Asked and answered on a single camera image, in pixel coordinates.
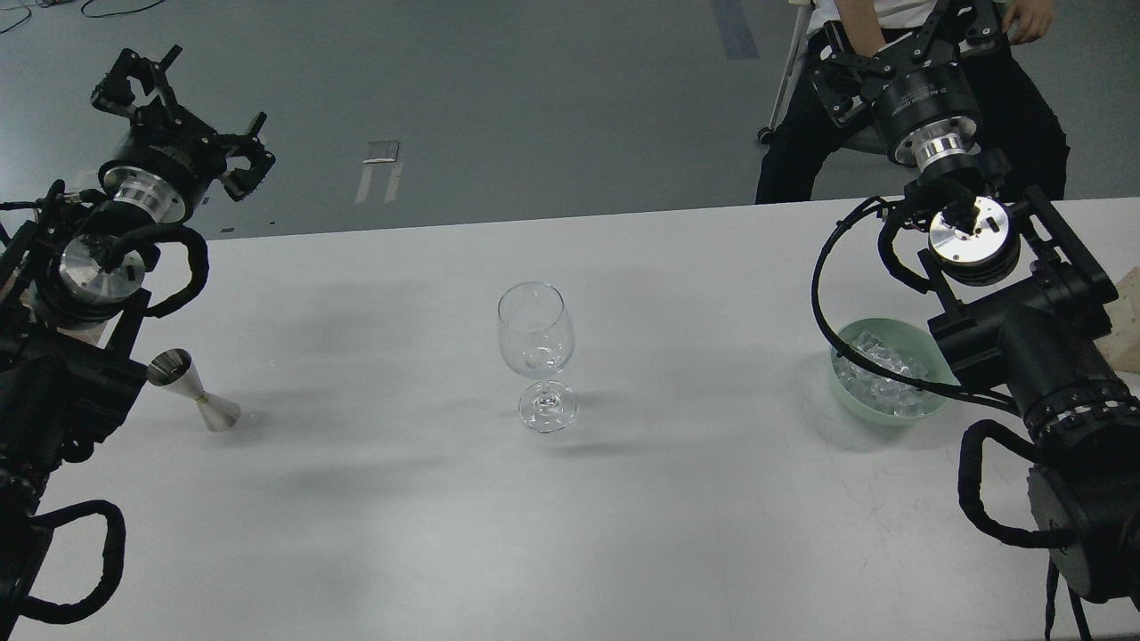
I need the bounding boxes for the green bowl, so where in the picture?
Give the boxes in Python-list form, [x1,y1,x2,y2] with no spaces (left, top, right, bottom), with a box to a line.
[829,318,956,425]

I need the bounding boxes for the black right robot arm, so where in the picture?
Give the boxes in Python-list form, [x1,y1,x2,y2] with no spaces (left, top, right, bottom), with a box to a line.
[811,1,1139,640]

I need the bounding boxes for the white chair frame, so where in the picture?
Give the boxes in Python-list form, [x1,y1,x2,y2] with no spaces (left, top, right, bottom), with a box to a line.
[756,1,816,145]

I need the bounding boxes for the clear ice cubes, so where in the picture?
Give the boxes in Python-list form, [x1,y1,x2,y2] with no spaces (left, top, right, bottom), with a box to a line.
[838,328,934,417]

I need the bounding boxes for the black floor cables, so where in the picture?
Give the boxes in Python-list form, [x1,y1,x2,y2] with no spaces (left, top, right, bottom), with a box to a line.
[0,0,168,35]

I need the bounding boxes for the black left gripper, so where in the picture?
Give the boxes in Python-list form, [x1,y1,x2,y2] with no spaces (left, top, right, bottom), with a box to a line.
[91,44,276,202]

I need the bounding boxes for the beige foam block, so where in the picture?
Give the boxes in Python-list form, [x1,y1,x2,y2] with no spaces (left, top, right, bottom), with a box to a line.
[1101,266,1139,374]

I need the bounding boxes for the steel double jigger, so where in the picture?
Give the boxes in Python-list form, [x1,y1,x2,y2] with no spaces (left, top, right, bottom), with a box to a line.
[146,348,241,433]

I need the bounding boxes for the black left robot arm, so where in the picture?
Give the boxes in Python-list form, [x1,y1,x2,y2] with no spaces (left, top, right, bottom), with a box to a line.
[1,47,276,638]

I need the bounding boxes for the seated person in black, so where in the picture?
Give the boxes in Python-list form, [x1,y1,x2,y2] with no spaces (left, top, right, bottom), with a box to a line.
[754,1,1070,206]

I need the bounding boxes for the clear wine glass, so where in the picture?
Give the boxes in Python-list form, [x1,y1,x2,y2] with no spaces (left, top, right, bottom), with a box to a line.
[496,281,578,435]

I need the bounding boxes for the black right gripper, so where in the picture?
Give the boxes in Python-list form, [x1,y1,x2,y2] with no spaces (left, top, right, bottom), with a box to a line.
[809,1,1008,143]

